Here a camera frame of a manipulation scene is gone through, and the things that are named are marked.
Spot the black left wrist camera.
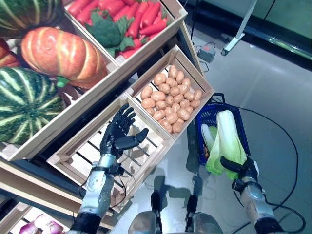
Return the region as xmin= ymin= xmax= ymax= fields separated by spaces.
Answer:
xmin=108 ymin=163 xmax=125 ymax=176

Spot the silver robot leg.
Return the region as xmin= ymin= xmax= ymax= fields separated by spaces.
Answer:
xmin=184 ymin=195 xmax=224 ymax=234
xmin=128 ymin=191 xmax=163 ymax=234

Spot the wooden carrot crate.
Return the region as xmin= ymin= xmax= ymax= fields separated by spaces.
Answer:
xmin=63 ymin=0 xmax=188 ymax=68

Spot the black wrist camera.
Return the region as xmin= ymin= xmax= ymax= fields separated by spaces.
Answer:
xmin=108 ymin=163 xmax=125 ymax=176
xmin=231 ymin=179 xmax=244 ymax=193

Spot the wooden display shelf frame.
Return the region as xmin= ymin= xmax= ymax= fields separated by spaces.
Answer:
xmin=0 ymin=0 xmax=205 ymax=230

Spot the red orange carrot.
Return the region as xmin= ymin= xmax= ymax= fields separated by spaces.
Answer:
xmin=68 ymin=0 xmax=93 ymax=17
xmin=141 ymin=1 xmax=161 ymax=29
xmin=139 ymin=19 xmax=167 ymax=36

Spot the green striped pumpkin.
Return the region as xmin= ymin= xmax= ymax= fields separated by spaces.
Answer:
xmin=0 ymin=67 xmax=65 ymax=145
xmin=0 ymin=0 xmax=63 ymax=37

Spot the wooden slatted cabbage crate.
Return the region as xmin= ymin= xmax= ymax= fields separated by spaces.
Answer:
xmin=46 ymin=96 xmax=176 ymax=214

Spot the orange pumpkin green stem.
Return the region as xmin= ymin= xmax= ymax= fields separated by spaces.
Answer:
xmin=20 ymin=26 xmax=108 ymax=90

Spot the grey box red button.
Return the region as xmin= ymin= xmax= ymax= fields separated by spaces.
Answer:
xmin=197 ymin=43 xmax=216 ymax=60

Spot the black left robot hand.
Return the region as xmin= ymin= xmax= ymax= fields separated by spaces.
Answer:
xmin=99 ymin=103 xmax=149 ymax=156

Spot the purple white onion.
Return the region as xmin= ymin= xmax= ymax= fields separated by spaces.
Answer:
xmin=19 ymin=223 xmax=39 ymax=234
xmin=34 ymin=214 xmax=53 ymax=227

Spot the wooden pumpkin crate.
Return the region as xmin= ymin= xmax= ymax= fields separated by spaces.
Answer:
xmin=0 ymin=9 xmax=120 ymax=161

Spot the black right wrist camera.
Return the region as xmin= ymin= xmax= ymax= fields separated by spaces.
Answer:
xmin=231 ymin=179 xmax=244 ymax=193

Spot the white desk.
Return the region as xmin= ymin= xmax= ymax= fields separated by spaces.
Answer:
xmin=221 ymin=0 xmax=258 ymax=56

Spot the orange ribbed round pumpkin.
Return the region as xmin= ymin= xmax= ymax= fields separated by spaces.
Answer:
xmin=0 ymin=38 xmax=21 ymax=68

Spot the blue plastic shopping basket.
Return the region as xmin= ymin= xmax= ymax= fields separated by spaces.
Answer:
xmin=194 ymin=92 xmax=251 ymax=166

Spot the silver right robot leg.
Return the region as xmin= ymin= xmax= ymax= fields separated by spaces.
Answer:
xmin=184 ymin=195 xmax=224 ymax=234

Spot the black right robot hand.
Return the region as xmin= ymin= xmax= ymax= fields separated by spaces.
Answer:
xmin=220 ymin=156 xmax=259 ymax=181

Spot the dark broccoli with leaves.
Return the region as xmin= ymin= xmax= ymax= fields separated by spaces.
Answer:
xmin=85 ymin=11 xmax=135 ymax=58

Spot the silver left robot leg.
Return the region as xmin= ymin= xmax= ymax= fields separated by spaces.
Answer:
xmin=128 ymin=191 xmax=163 ymax=234

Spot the black floor cable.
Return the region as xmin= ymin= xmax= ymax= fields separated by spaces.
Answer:
xmin=237 ymin=106 xmax=299 ymax=210

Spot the napa cabbage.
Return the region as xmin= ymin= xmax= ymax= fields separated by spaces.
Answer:
xmin=201 ymin=123 xmax=217 ymax=148
xmin=205 ymin=110 xmax=247 ymax=181

